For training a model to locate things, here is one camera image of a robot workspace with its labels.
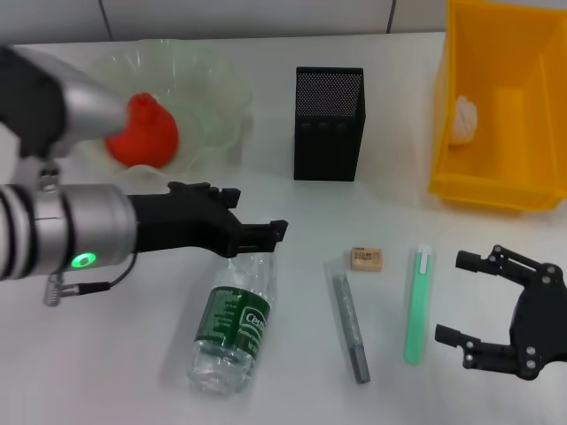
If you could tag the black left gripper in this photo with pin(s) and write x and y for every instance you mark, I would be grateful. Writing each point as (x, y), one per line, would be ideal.
(177, 226)

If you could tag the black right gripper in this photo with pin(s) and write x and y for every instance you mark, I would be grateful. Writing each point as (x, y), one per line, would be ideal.
(540, 323)

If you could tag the green pen white cap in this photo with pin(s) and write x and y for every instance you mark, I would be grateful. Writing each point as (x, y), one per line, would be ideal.
(418, 305)

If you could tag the clear water bottle green label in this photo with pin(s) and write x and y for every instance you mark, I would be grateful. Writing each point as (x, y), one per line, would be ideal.
(230, 327)

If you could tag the beige eraser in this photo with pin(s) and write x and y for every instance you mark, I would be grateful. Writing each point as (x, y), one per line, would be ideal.
(366, 259)

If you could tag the orange fruit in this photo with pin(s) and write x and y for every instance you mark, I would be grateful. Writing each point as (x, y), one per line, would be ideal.
(146, 133)

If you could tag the grey marker pen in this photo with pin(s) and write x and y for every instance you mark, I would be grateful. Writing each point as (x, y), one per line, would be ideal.
(350, 323)

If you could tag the white paper ball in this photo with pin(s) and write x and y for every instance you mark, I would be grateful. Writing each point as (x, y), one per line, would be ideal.
(464, 121)

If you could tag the green glass fruit plate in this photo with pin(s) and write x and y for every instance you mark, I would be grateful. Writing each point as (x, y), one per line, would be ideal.
(208, 102)

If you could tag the black mesh pen holder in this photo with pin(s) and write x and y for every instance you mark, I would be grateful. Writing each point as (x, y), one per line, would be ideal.
(328, 124)

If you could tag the yellow plastic bin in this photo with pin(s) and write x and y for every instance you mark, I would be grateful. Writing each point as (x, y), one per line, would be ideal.
(500, 115)

